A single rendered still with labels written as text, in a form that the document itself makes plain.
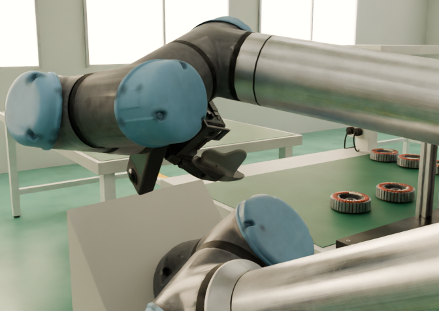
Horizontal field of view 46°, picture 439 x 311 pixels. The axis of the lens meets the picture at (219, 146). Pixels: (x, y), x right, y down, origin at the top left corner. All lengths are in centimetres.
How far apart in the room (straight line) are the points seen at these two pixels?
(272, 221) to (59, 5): 478
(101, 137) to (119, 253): 34
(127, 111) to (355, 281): 23
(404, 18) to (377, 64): 807
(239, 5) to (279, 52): 580
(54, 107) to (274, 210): 31
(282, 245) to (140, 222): 28
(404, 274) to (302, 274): 10
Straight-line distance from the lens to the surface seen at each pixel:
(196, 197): 90
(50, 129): 50
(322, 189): 170
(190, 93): 45
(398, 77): 48
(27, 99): 52
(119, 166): 212
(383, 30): 816
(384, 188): 162
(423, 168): 142
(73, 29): 534
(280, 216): 66
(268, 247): 62
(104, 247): 79
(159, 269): 79
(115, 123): 46
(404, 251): 41
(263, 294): 49
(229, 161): 71
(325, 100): 49
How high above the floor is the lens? 121
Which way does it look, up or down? 11 degrees down
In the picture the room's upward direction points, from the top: straight up
